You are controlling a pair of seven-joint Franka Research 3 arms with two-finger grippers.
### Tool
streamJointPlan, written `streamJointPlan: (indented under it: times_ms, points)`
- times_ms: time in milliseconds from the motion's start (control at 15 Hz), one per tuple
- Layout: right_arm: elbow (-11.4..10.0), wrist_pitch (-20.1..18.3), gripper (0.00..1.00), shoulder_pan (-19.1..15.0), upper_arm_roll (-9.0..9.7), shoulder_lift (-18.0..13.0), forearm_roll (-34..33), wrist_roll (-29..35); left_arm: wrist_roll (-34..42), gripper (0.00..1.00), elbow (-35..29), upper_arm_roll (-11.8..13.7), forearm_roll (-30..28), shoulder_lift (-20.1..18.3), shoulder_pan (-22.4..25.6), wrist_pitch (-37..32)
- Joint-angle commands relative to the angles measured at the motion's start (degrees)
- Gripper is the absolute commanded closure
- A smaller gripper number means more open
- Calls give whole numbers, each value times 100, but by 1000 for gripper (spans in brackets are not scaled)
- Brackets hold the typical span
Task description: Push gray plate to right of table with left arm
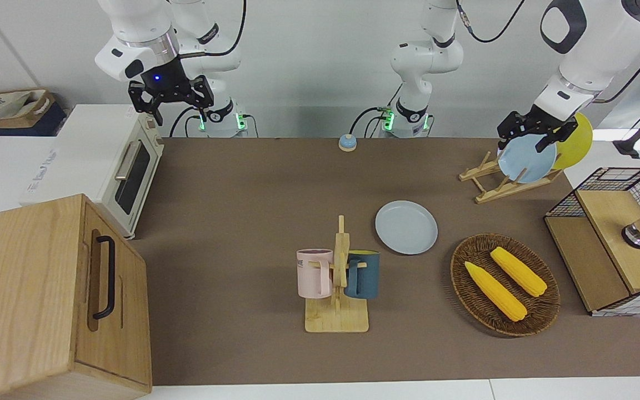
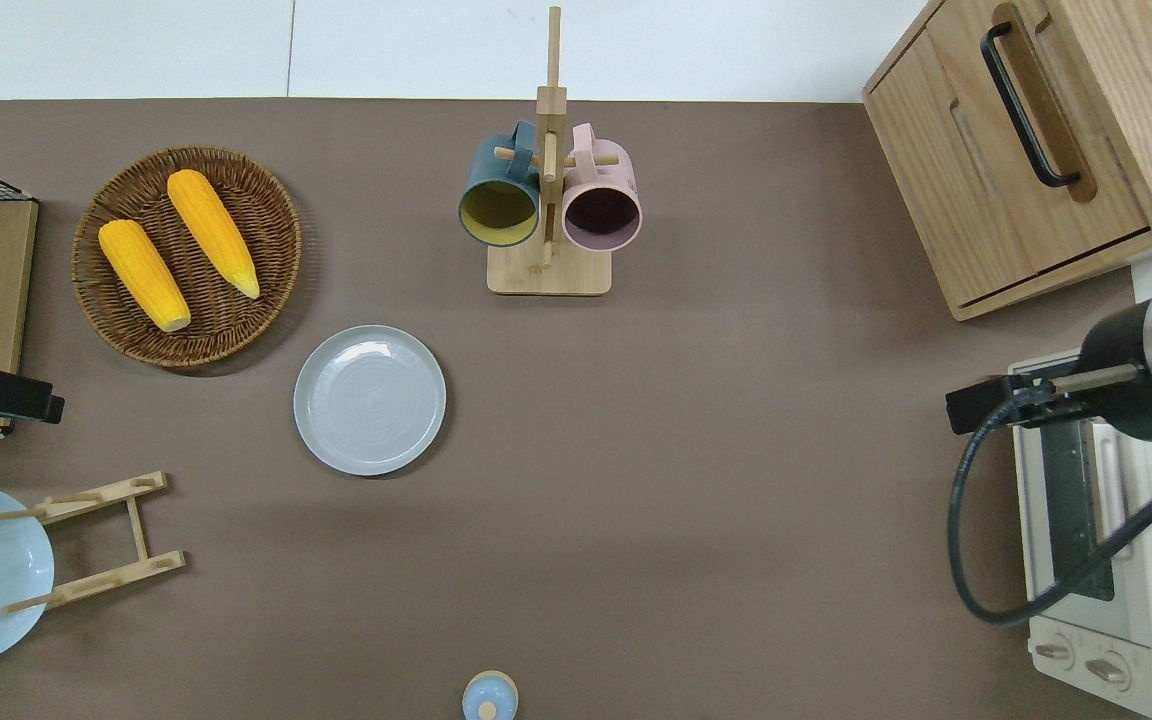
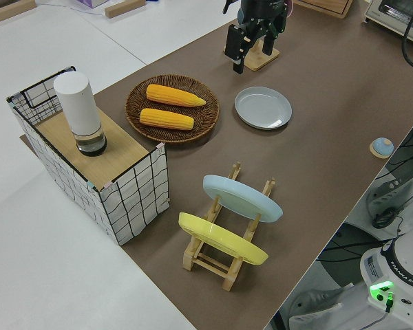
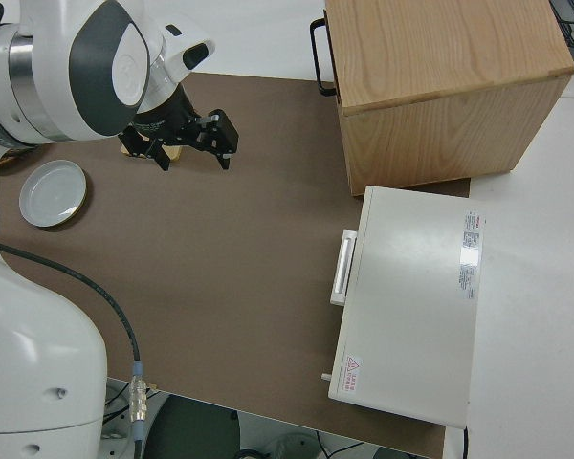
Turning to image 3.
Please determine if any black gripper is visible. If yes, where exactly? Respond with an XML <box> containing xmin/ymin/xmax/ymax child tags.
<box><xmin>225</xmin><ymin>0</ymin><xmax>287</xmax><ymax>75</ymax></box>

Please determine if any gray round plate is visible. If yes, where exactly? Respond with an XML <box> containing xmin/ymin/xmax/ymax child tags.
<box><xmin>234</xmin><ymin>86</ymin><xmax>293</xmax><ymax>131</ymax></box>

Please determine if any light blue plate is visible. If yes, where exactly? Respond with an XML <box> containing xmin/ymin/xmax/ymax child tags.
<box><xmin>202</xmin><ymin>174</ymin><xmax>284</xmax><ymax>225</ymax></box>

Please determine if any yellow plate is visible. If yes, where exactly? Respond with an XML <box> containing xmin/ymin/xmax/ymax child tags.
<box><xmin>178</xmin><ymin>212</ymin><xmax>270</xmax><ymax>266</ymax></box>

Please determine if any wooden plate rack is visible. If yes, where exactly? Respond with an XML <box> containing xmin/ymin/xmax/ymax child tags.
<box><xmin>182</xmin><ymin>160</ymin><xmax>277</xmax><ymax>292</ymax></box>

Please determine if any wooden mug tree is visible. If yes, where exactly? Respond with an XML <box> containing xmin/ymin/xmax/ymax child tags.
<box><xmin>223</xmin><ymin>38</ymin><xmax>281</xmax><ymax>72</ymax></box>

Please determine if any wooden cabinet box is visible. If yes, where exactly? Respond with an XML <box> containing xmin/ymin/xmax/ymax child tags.
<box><xmin>293</xmin><ymin>0</ymin><xmax>354</xmax><ymax>19</ymax></box>

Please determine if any yellow corn cob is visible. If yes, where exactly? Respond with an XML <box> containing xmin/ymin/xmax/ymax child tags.
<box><xmin>139</xmin><ymin>107</ymin><xmax>195</xmax><ymax>131</ymax></box>
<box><xmin>146</xmin><ymin>83</ymin><xmax>207</xmax><ymax>109</ymax></box>

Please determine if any brown wicker basket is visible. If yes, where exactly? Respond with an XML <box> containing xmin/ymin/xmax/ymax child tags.
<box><xmin>125</xmin><ymin>74</ymin><xmax>220</xmax><ymax>144</ymax></box>

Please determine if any wooden block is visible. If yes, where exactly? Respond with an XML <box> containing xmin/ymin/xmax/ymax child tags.
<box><xmin>0</xmin><ymin>0</ymin><xmax>36</xmax><ymax>25</ymax></box>
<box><xmin>104</xmin><ymin>0</ymin><xmax>147</xmax><ymax>18</ymax></box>

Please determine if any cream toaster oven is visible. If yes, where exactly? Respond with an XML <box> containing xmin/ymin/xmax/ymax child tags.
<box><xmin>363</xmin><ymin>0</ymin><xmax>413</xmax><ymax>46</ymax></box>

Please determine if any blue service bell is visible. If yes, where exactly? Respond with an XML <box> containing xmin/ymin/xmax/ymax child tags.
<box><xmin>369</xmin><ymin>137</ymin><xmax>395</xmax><ymax>160</ymax></box>

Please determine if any purple box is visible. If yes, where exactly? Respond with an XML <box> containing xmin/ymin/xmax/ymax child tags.
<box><xmin>76</xmin><ymin>0</ymin><xmax>110</xmax><ymax>9</ymax></box>

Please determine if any black floor cable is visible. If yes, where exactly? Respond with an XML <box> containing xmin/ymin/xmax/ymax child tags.
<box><xmin>373</xmin><ymin>129</ymin><xmax>413</xmax><ymax>182</ymax></box>

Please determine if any wire grid storage shelf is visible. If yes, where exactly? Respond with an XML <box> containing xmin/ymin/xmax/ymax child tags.
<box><xmin>6</xmin><ymin>65</ymin><xmax>169</xmax><ymax>247</ymax></box>

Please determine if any white robot mount stand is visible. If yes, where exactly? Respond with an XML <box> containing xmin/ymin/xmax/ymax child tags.
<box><xmin>363</xmin><ymin>168</ymin><xmax>413</xmax><ymax>230</ymax></box>

